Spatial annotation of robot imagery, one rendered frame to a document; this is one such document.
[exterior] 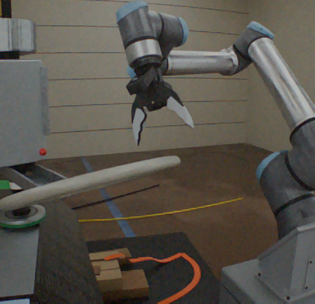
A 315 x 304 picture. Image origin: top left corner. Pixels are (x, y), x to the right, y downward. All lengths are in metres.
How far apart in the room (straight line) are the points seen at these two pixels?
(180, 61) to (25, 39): 0.61
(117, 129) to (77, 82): 1.22
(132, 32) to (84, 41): 5.64
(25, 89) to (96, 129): 5.22
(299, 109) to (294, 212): 0.33
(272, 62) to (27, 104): 0.96
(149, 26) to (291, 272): 0.80
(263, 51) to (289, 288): 0.85
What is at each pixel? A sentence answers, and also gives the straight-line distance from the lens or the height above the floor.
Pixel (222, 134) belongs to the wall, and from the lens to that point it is 7.59.
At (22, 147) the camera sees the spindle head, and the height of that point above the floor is 1.24.
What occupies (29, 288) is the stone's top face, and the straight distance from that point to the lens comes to 1.14.
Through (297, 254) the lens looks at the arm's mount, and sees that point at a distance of 1.02.
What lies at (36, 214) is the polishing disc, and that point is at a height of 0.93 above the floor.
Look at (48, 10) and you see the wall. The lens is 6.51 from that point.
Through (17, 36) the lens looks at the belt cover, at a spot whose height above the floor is 1.67.
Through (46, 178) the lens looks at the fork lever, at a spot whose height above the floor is 1.13.
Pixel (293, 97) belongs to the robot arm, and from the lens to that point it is 1.16.
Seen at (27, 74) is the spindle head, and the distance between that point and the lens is 1.38.
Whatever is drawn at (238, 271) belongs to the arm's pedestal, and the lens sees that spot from 1.22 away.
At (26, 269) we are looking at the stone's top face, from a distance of 1.24.
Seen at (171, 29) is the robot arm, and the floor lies 1.64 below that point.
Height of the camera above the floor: 1.51
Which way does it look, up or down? 12 degrees down
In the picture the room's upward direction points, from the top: straight up
